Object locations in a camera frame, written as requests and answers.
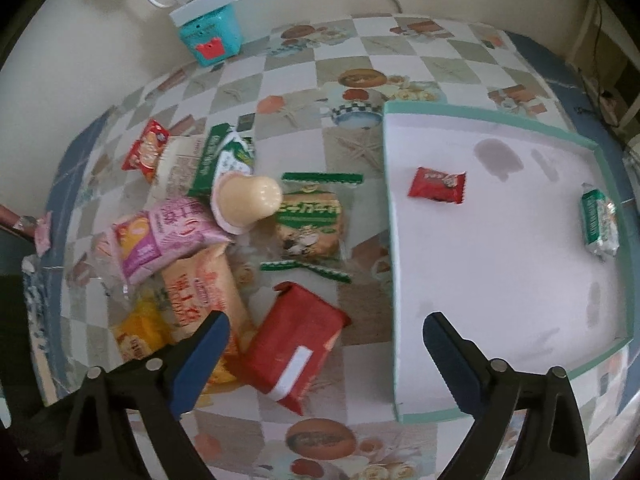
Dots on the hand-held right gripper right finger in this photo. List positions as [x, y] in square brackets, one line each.
[450, 360]

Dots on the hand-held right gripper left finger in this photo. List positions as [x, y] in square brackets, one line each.
[200, 360]

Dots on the yellow snack packet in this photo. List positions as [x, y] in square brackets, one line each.
[142, 330]

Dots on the orange beige snack packet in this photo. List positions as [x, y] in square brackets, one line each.
[200, 285]

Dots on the large red snack packet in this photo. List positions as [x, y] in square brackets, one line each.
[292, 345]

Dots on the white tray with green rim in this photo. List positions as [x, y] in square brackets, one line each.
[500, 270]

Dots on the cream jelly cup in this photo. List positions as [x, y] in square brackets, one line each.
[245, 200]

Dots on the clear green-edged biscuit packet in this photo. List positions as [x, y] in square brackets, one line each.
[310, 225]

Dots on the pink snack packet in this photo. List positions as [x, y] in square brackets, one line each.
[160, 237]

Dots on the small red candy packet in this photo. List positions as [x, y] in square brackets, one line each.
[436, 185]

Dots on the beige bread packet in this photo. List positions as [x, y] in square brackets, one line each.
[175, 167]

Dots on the green white barcode snack packet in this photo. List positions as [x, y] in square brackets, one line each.
[598, 222]

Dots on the small pink wrapper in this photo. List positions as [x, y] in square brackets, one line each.
[42, 230]

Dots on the small red snack packet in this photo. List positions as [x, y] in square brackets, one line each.
[145, 150]

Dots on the checked printed tablecloth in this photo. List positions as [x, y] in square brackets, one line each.
[310, 125]

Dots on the teal box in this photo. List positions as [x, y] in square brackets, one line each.
[212, 37]

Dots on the white power strip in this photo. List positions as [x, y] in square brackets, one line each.
[205, 0]

